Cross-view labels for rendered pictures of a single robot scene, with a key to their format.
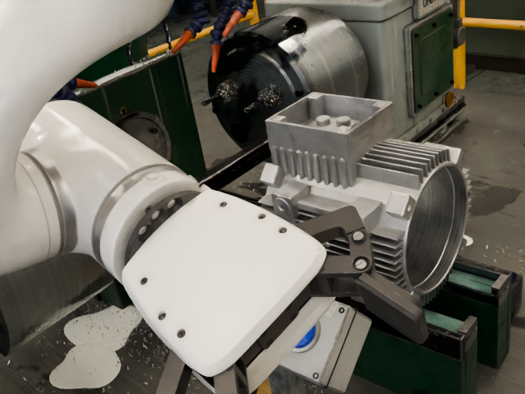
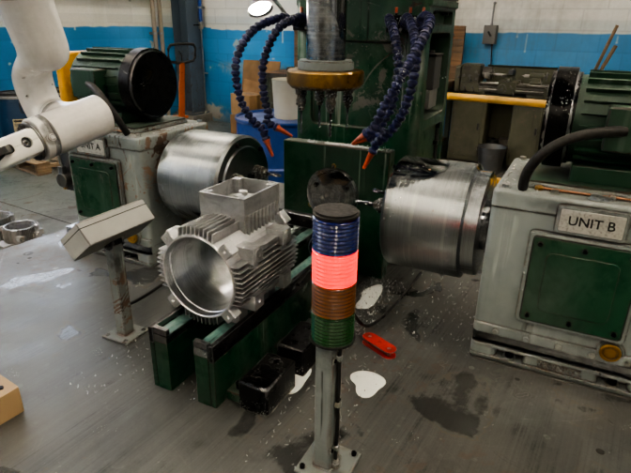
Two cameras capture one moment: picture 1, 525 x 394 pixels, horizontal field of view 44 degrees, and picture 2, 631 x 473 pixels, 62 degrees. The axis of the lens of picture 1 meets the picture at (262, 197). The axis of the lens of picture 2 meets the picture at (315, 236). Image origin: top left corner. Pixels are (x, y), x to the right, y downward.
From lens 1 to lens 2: 120 cm
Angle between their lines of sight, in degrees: 64
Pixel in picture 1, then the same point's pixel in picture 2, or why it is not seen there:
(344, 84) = (425, 231)
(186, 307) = not seen: outside the picture
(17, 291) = (170, 187)
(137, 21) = (23, 64)
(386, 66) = (488, 249)
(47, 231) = not seen: hidden behind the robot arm
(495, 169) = (520, 420)
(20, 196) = (34, 107)
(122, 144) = (59, 110)
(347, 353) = (74, 243)
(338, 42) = (445, 198)
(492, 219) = (407, 412)
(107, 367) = not seen: hidden behind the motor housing
